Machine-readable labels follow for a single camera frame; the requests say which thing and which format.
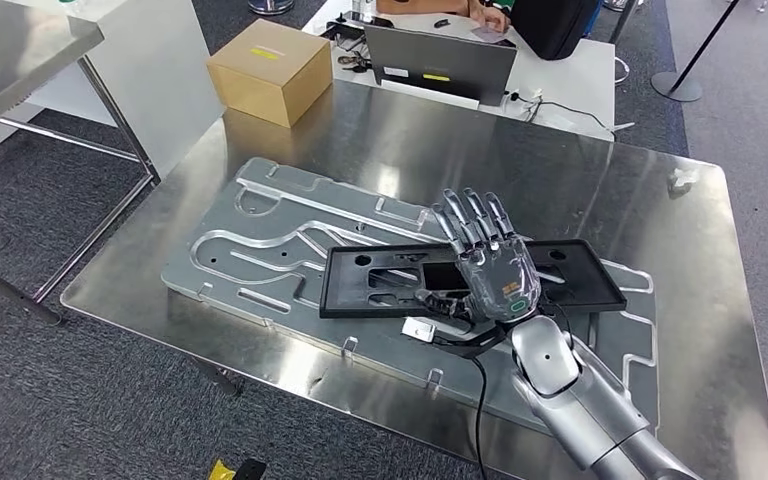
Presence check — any black desk cable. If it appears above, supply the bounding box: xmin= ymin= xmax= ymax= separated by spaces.
xmin=506 ymin=89 xmax=617 ymax=134

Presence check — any black camera cable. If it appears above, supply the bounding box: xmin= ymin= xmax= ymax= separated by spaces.
xmin=471 ymin=356 xmax=491 ymax=480

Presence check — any person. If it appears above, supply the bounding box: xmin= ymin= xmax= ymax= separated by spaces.
xmin=375 ymin=0 xmax=511 ymax=34

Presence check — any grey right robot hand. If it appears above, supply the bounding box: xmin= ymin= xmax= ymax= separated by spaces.
xmin=415 ymin=187 xmax=544 ymax=326

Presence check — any black plastic frame part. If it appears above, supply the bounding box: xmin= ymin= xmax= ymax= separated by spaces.
xmin=318 ymin=238 xmax=628 ymax=321

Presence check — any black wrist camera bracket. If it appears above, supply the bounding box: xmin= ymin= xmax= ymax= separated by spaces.
xmin=431 ymin=325 xmax=512 ymax=360

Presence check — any brown cardboard box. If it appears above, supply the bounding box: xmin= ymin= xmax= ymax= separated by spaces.
xmin=206 ymin=18 xmax=334 ymax=129

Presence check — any black stanchion post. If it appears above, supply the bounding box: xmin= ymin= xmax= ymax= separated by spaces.
xmin=650 ymin=0 xmax=743 ymax=104

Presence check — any black key bundle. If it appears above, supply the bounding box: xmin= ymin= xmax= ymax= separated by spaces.
xmin=336 ymin=52 xmax=371 ymax=74

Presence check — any stainless steel workbench table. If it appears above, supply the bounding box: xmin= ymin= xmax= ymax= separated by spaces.
xmin=59 ymin=79 xmax=768 ymax=480

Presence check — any stainless steel side table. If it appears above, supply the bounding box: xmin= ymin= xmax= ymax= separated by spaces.
xmin=0 ymin=0 xmax=160 ymax=326

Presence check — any grey laptop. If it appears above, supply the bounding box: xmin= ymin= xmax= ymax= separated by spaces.
xmin=364 ymin=24 xmax=519 ymax=107

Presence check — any chrome stanchion post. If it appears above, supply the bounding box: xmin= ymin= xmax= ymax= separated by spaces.
xmin=605 ymin=0 xmax=645 ymax=86

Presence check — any chrome stanchion base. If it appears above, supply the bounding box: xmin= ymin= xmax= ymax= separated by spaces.
xmin=248 ymin=0 xmax=296 ymax=17

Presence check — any black bag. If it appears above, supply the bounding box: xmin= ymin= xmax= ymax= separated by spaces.
xmin=509 ymin=0 xmax=603 ymax=61

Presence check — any large stamped metal plate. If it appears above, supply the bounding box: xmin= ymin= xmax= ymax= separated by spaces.
xmin=160 ymin=156 xmax=660 ymax=435

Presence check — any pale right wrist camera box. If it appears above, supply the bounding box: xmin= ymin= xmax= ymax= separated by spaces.
xmin=402 ymin=316 xmax=438 ymax=344

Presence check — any white crumpled scrap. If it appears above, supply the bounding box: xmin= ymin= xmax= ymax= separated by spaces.
xmin=665 ymin=167 xmax=700 ymax=199

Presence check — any white panel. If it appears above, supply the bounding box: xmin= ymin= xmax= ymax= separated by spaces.
xmin=0 ymin=0 xmax=226 ymax=180

